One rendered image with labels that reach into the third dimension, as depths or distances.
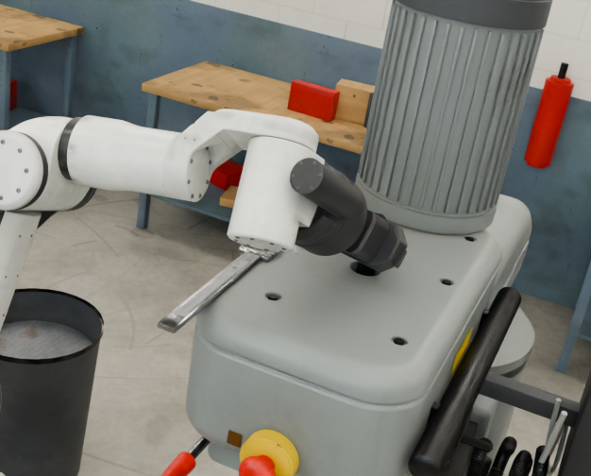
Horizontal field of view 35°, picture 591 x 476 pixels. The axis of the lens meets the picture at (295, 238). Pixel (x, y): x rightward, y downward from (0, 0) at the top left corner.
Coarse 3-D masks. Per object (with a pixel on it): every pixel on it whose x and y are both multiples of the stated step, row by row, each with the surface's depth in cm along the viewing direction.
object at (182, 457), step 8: (200, 440) 105; (208, 440) 106; (192, 448) 104; (200, 448) 104; (184, 456) 101; (192, 456) 102; (176, 464) 100; (184, 464) 101; (192, 464) 102; (168, 472) 99; (176, 472) 99; (184, 472) 100
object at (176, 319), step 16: (240, 256) 106; (256, 256) 107; (272, 256) 108; (224, 272) 102; (240, 272) 103; (208, 288) 98; (224, 288) 99; (192, 304) 94; (208, 304) 96; (160, 320) 91; (176, 320) 91
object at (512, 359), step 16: (528, 320) 177; (512, 336) 170; (528, 336) 171; (512, 352) 165; (528, 352) 166; (496, 368) 160; (512, 368) 163; (480, 400) 155; (496, 400) 157; (480, 416) 153; (496, 416) 164; (464, 432) 155; (480, 432) 154; (496, 432) 165; (464, 448) 156; (496, 448) 166; (464, 464) 157
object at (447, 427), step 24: (504, 288) 131; (504, 312) 124; (480, 336) 117; (504, 336) 122; (480, 360) 112; (456, 384) 106; (480, 384) 108; (432, 408) 101; (456, 408) 101; (432, 432) 97; (456, 432) 99; (432, 456) 93
